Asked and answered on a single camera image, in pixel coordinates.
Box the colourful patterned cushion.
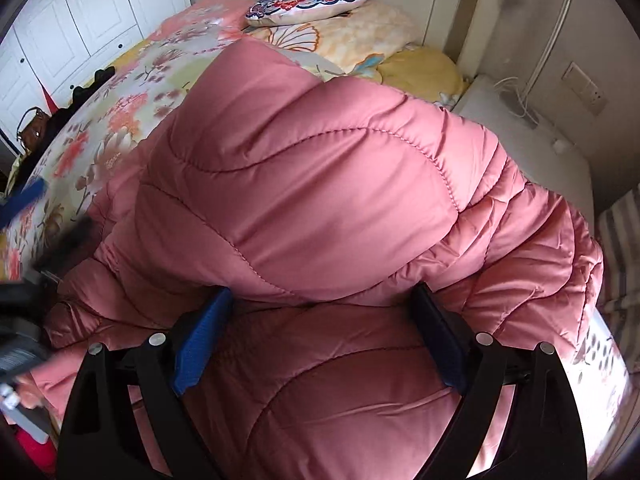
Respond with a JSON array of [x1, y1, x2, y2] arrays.
[[244, 0, 368, 28]]

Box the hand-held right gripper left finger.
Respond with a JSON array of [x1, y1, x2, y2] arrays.
[[57, 286, 236, 480]]

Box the beige wall socket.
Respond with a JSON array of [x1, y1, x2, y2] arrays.
[[561, 61, 608, 117]]

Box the black clothes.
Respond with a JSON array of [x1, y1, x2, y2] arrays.
[[20, 67, 118, 171]]

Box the yellow daisy bed sheet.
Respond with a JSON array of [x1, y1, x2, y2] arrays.
[[0, 32, 471, 286]]

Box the red cloth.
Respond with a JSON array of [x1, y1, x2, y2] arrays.
[[12, 427, 58, 478]]

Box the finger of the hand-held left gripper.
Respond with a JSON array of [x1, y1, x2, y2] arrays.
[[30, 215, 93, 273], [0, 182, 48, 228]]

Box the striped fabric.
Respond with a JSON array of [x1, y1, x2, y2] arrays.
[[595, 195, 640, 311]]

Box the cream fluffy pillow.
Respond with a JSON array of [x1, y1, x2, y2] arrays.
[[245, 0, 421, 81]]

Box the floral printed blanket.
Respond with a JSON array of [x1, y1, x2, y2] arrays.
[[0, 0, 633, 466]]

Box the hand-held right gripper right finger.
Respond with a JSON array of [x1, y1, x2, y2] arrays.
[[411, 281, 588, 480]]

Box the pink quilt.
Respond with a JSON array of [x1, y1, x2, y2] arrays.
[[30, 37, 606, 480]]

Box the white cable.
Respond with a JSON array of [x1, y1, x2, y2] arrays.
[[495, 77, 538, 128], [520, 0, 573, 106]]

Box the white nightstand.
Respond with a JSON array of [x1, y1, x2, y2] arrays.
[[452, 74, 596, 221]]

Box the white wardrobe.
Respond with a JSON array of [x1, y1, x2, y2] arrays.
[[0, 0, 193, 161]]

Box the pink floral pillow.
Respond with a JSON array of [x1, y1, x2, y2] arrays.
[[160, 0, 258, 36]]

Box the brown bag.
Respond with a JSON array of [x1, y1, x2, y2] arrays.
[[15, 106, 53, 153]]

